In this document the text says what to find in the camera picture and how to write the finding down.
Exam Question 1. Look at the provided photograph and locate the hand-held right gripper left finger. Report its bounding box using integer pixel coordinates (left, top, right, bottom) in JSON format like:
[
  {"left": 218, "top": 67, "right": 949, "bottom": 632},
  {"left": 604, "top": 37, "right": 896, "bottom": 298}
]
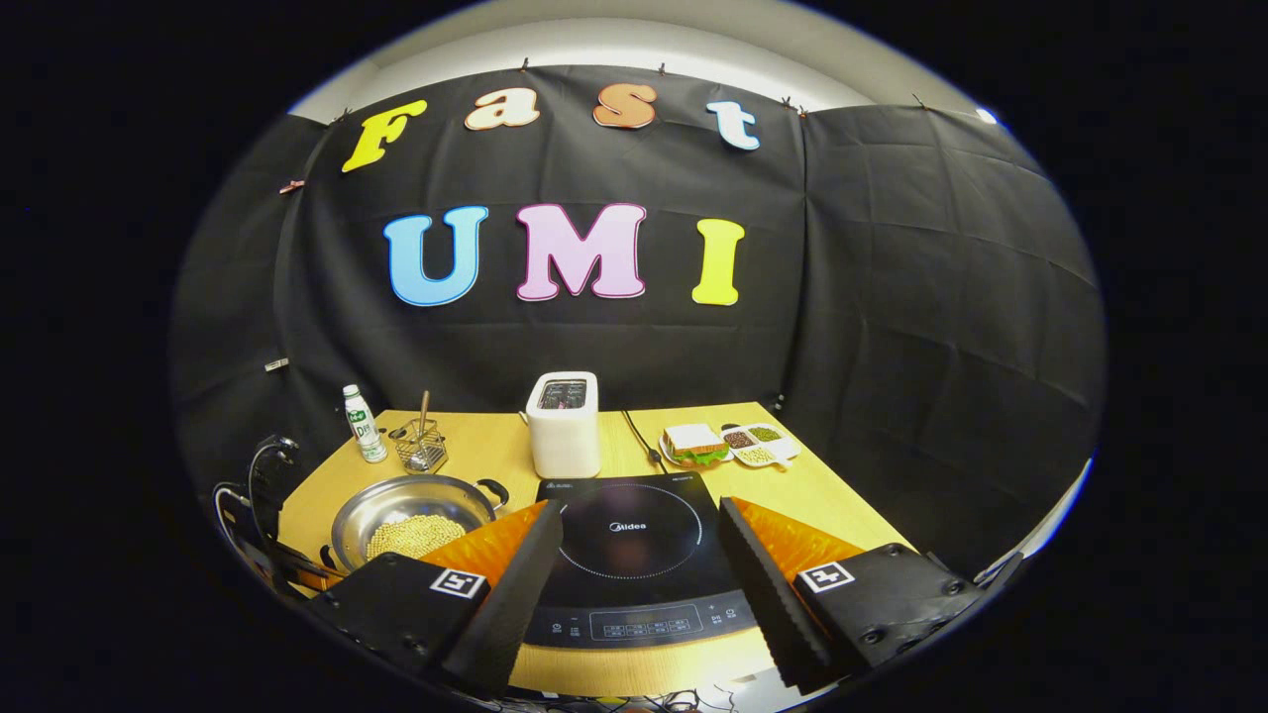
[{"left": 312, "top": 500, "right": 564, "bottom": 699}]

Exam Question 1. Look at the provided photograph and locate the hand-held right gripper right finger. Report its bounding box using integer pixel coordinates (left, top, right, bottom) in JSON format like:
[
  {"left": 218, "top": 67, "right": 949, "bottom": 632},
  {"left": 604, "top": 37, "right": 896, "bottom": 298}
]
[{"left": 718, "top": 495, "right": 992, "bottom": 694}]

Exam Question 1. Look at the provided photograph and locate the stainless steel pot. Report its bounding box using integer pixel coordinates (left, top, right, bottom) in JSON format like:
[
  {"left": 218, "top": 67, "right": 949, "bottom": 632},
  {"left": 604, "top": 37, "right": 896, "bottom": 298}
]
[{"left": 319, "top": 473, "right": 510, "bottom": 575}]

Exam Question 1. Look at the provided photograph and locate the black induction cooktop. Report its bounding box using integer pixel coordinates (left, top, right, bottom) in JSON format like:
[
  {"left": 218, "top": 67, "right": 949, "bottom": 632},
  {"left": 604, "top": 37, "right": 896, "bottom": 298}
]
[{"left": 522, "top": 471, "right": 764, "bottom": 650}]

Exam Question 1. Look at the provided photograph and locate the pile of yellow soybeans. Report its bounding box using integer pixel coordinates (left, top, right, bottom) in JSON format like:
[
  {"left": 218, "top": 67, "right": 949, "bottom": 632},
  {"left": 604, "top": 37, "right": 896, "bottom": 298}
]
[{"left": 367, "top": 513, "right": 467, "bottom": 561}]

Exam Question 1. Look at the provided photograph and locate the white drink bottle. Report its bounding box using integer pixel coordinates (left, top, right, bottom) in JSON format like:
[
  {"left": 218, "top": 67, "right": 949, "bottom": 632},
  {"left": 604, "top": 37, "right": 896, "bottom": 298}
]
[{"left": 343, "top": 384, "right": 388, "bottom": 464}]

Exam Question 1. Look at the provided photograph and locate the white divided bean dish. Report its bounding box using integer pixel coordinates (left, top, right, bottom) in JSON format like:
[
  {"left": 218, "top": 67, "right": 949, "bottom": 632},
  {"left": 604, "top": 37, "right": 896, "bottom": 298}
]
[{"left": 721, "top": 423, "right": 801, "bottom": 469}]

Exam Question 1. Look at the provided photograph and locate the white toaster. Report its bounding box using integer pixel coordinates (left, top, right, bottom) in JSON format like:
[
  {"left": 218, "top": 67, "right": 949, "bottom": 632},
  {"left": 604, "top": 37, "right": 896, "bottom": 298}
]
[{"left": 525, "top": 371, "right": 602, "bottom": 480}]

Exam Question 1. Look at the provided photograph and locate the sandwich with lettuce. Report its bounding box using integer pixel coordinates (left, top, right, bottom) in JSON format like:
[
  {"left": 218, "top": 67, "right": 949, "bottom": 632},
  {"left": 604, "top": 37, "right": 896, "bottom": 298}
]
[{"left": 662, "top": 424, "right": 732, "bottom": 466}]

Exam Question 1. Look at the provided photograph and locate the black backdrop cloth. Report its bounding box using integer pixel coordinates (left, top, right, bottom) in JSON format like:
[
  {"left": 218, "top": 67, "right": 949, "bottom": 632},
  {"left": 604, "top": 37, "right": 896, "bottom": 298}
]
[{"left": 168, "top": 64, "right": 1106, "bottom": 585}]

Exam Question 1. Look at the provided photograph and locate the wire utensil basket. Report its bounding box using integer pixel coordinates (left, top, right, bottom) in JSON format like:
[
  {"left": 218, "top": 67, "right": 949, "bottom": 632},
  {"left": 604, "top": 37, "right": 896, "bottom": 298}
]
[{"left": 389, "top": 418, "right": 449, "bottom": 474}]

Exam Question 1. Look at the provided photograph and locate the black power cable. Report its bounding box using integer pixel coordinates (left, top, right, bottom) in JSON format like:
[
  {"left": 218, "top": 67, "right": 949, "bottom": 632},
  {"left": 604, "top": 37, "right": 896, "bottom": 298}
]
[{"left": 621, "top": 409, "right": 665, "bottom": 468}]

